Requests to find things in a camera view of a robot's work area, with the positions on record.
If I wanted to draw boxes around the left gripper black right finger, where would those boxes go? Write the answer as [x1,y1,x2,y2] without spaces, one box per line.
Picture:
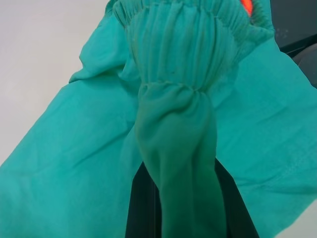
[213,158,261,238]

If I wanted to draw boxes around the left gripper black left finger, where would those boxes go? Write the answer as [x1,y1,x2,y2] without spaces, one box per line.
[124,158,163,238]

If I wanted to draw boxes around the green shorts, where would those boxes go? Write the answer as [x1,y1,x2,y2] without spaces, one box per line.
[0,0,317,238]

